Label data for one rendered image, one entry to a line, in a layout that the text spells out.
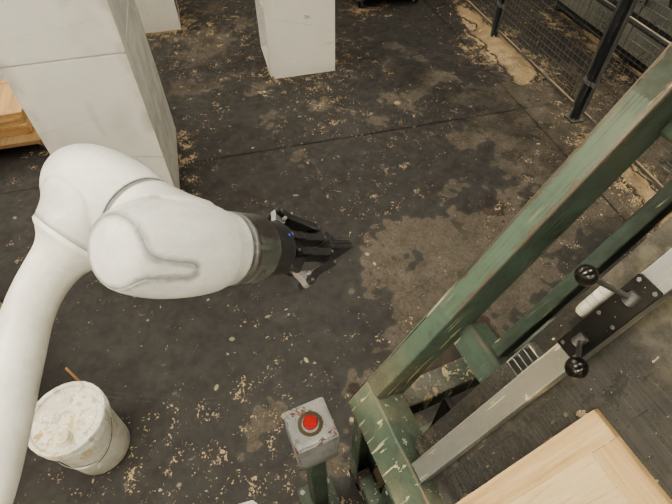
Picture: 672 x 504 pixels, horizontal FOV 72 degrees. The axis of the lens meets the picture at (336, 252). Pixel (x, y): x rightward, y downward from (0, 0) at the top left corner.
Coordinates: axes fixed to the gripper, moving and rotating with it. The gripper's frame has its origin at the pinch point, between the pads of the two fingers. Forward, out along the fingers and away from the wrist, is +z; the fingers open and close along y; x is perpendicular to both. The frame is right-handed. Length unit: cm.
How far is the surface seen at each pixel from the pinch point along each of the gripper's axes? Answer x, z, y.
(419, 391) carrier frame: -30, 69, 35
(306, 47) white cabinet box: -79, 263, -234
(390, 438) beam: -34, 47, 41
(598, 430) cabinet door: 18, 31, 49
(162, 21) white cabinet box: -195, 245, -357
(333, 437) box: -43, 37, 34
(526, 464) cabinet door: 1, 36, 52
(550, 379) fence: 14, 33, 38
